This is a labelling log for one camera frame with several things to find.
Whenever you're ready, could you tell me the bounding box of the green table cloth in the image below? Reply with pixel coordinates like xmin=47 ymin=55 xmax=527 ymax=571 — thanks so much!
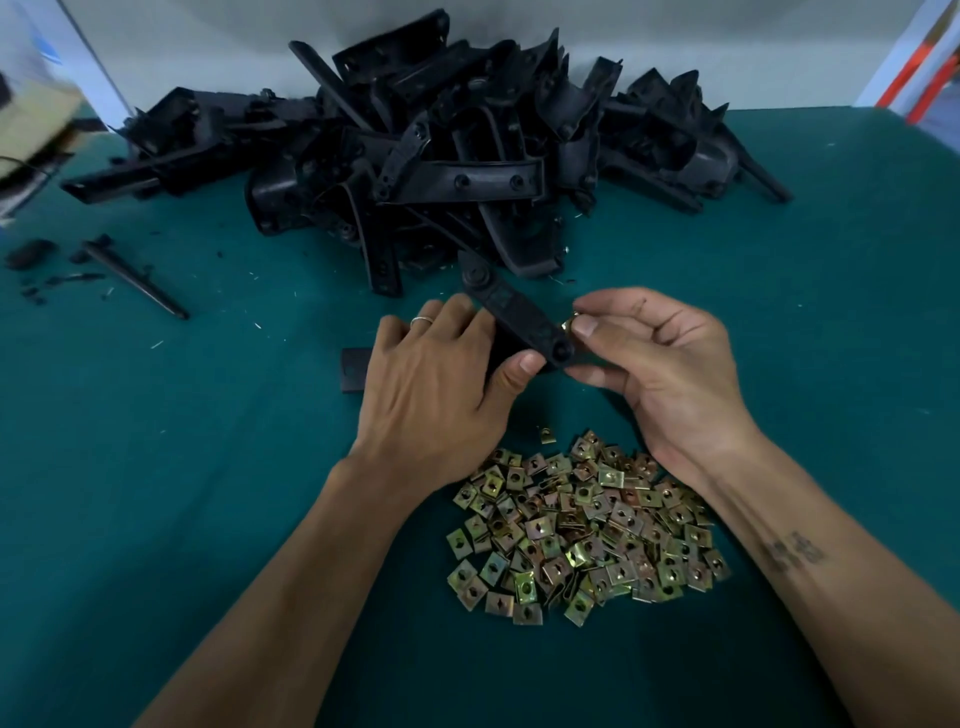
xmin=0 ymin=105 xmax=960 ymax=728

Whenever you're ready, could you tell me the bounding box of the brown cardboard piece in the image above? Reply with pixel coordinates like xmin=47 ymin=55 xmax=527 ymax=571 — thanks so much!
xmin=0 ymin=82 xmax=84 ymax=182

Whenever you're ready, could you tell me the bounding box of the black plastic bracket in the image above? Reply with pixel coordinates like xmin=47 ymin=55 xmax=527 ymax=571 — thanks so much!
xmin=340 ymin=252 xmax=590 ymax=395
xmin=727 ymin=127 xmax=794 ymax=204

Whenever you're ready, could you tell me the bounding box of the person's right forearm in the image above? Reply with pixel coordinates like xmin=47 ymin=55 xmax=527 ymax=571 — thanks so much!
xmin=697 ymin=435 xmax=960 ymax=728

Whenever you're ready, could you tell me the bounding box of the white metal rack frame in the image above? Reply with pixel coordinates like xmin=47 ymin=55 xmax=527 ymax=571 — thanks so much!
xmin=855 ymin=0 xmax=960 ymax=110

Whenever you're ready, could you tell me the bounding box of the person's left hand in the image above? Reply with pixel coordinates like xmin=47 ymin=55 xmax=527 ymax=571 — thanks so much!
xmin=345 ymin=292 xmax=549 ymax=504

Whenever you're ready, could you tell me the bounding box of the pile of black plastic brackets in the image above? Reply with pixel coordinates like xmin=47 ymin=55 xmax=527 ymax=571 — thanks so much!
xmin=60 ymin=7 xmax=794 ymax=299

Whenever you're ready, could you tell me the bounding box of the white metal post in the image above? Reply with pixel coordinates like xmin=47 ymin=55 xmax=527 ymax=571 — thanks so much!
xmin=15 ymin=0 xmax=132 ymax=129

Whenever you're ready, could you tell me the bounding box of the person's right hand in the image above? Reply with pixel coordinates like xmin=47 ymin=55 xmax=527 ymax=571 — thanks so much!
xmin=567 ymin=288 xmax=764 ymax=489

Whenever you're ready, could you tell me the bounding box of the thin black plastic strip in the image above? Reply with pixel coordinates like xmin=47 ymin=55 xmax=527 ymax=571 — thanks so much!
xmin=78 ymin=235 xmax=192 ymax=321

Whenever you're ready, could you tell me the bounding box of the person's left forearm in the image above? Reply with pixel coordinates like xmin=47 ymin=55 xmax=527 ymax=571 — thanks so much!
xmin=138 ymin=457 xmax=429 ymax=728

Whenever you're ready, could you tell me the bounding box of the small black plastic scrap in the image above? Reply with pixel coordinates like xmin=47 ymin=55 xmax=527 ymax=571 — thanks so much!
xmin=4 ymin=240 xmax=59 ymax=272

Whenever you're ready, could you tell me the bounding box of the pile of brass clip nuts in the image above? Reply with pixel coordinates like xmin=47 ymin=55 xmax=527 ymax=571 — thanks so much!
xmin=445 ymin=427 xmax=734 ymax=629

